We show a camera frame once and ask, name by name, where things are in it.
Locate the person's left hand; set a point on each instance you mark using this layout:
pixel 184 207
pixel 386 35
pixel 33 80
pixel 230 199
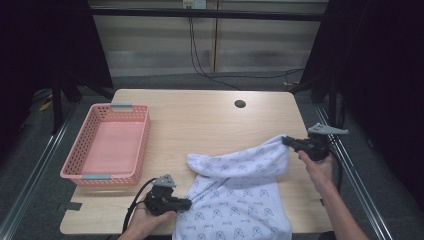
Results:
pixel 150 223

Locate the person's right hand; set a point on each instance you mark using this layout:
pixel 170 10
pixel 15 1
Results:
pixel 318 173

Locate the black table grommet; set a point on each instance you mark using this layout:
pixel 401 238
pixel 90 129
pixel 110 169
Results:
pixel 240 103

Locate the black horizontal bar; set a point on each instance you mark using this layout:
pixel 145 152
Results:
pixel 233 15

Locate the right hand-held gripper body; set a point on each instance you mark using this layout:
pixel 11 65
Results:
pixel 315 146

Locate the pink plastic basket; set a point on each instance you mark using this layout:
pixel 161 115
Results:
pixel 100 146

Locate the yellow floor item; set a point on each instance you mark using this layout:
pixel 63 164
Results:
pixel 45 106

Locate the black metal stand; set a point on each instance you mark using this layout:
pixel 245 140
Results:
pixel 57 106

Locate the white wall outlet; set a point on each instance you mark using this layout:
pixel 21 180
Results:
pixel 195 4

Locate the black curtain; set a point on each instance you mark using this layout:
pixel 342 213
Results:
pixel 40 43
pixel 383 83

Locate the white towel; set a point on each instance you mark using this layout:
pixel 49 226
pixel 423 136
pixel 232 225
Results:
pixel 233 193

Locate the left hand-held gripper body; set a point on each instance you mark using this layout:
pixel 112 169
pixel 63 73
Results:
pixel 160 200

